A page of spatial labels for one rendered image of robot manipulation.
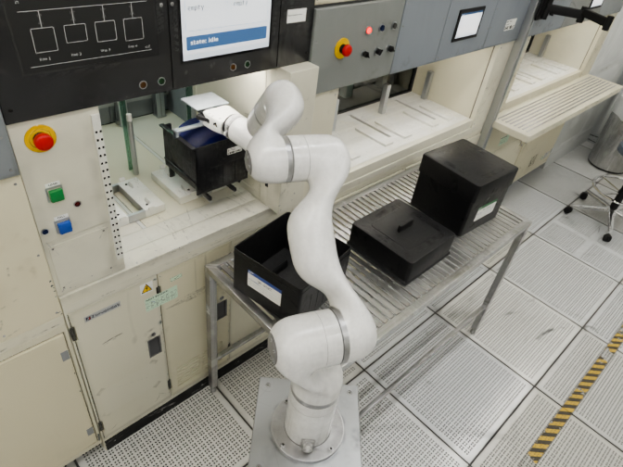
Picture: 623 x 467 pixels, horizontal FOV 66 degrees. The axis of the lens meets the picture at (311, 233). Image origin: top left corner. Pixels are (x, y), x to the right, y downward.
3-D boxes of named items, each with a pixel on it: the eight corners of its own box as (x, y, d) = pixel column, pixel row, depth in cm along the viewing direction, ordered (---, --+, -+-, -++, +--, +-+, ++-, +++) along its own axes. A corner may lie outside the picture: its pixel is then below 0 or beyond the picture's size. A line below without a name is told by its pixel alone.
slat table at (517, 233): (298, 498, 184) (324, 381, 137) (208, 389, 215) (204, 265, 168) (476, 332, 260) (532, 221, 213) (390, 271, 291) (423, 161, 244)
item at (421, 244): (405, 286, 171) (414, 258, 163) (345, 243, 186) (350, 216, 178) (451, 253, 188) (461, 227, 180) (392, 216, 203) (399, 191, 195)
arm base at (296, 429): (344, 466, 118) (357, 427, 107) (267, 460, 117) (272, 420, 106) (342, 397, 133) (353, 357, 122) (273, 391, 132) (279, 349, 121)
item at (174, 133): (193, 207, 163) (189, 120, 144) (162, 180, 174) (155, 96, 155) (250, 185, 178) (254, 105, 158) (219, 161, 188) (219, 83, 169)
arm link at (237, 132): (247, 109, 146) (223, 127, 144) (274, 127, 139) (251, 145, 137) (255, 130, 153) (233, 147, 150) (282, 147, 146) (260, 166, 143)
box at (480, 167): (459, 238, 197) (479, 187, 181) (407, 203, 213) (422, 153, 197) (498, 217, 212) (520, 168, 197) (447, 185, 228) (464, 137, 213)
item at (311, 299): (231, 285, 161) (232, 246, 151) (284, 247, 180) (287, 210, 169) (296, 330, 150) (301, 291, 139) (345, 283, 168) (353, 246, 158)
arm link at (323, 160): (299, 366, 106) (365, 351, 112) (317, 376, 95) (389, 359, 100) (267, 145, 109) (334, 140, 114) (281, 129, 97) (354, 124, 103)
